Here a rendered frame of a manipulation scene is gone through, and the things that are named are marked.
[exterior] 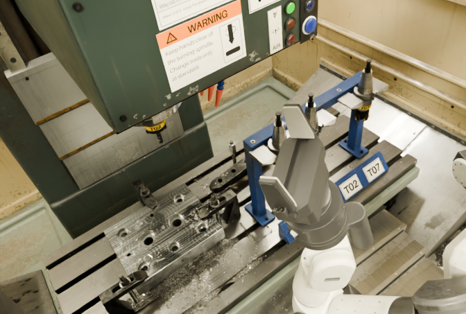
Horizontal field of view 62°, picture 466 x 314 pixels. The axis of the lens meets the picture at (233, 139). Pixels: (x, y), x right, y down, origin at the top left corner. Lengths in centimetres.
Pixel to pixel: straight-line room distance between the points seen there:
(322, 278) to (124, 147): 104
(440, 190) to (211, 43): 115
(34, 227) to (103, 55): 149
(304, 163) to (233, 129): 158
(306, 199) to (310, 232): 9
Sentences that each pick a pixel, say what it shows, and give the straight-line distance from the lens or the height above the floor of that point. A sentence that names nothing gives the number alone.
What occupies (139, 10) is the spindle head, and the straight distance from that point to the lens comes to 58.
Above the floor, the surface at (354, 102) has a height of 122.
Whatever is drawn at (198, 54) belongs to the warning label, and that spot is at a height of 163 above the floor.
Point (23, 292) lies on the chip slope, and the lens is 172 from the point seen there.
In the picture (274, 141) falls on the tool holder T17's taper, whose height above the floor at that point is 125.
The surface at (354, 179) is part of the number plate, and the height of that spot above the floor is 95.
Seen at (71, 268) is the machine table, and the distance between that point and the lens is 137.
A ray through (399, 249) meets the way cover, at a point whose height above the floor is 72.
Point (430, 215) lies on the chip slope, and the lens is 158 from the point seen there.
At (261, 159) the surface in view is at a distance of 102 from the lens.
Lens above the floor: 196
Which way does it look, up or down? 43 degrees down
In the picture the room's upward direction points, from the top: 9 degrees counter-clockwise
